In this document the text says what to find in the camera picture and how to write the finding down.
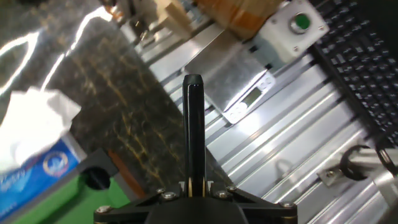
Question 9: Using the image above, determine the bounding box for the green button box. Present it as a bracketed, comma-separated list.
[251, 0, 330, 68]

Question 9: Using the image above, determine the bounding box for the black keyboard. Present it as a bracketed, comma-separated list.
[309, 0, 398, 147]

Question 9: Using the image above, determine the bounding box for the small metal bracket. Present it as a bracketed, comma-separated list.
[317, 167, 346, 188]

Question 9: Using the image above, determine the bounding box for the black pole clamp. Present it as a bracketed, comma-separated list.
[338, 144, 373, 182]

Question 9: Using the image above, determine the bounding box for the cardboard box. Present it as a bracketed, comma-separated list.
[194, 0, 284, 40]

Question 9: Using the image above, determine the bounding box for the blue tissue pack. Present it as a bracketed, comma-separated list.
[0, 132, 88, 220]

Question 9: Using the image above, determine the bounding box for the green mini pool table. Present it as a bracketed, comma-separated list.
[0, 147, 147, 224]

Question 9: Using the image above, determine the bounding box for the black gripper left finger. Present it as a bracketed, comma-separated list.
[182, 73, 205, 197]

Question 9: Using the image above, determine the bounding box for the silver kitchen scale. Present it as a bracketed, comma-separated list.
[183, 40, 277, 125]

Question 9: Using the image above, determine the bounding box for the pale wooden block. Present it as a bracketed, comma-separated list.
[154, 0, 194, 40]

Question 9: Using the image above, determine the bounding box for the white tissue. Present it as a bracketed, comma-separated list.
[0, 86, 82, 174]

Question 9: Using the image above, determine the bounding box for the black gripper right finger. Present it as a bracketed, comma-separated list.
[188, 83, 206, 198]

